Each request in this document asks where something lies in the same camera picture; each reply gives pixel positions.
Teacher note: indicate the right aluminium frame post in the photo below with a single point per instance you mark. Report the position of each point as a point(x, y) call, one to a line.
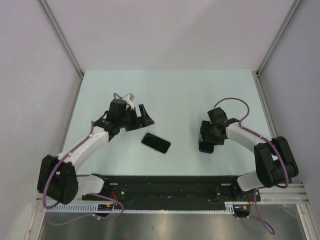
point(279, 35)

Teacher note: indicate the black phone on table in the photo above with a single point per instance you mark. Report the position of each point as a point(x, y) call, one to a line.
point(156, 143)

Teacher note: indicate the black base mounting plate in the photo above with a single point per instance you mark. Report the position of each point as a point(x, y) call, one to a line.
point(181, 189)

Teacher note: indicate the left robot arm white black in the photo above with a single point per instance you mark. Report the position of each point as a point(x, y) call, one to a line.
point(58, 177)

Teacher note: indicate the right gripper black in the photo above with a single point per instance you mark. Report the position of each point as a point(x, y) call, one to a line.
point(205, 126)

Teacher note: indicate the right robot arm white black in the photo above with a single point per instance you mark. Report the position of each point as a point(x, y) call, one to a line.
point(275, 163)

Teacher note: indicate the aluminium rail front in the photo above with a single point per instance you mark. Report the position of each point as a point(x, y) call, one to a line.
point(295, 193)

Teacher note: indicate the left aluminium frame post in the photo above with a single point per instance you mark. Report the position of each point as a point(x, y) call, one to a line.
point(57, 30)

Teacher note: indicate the white slotted cable duct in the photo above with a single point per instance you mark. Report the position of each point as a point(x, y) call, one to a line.
point(203, 207)

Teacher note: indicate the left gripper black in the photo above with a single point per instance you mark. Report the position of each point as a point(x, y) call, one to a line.
point(140, 121)

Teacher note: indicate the aluminium frame post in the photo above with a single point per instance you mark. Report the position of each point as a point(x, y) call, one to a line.
point(57, 30)
point(279, 35)

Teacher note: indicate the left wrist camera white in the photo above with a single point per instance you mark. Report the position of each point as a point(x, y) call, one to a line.
point(128, 98)

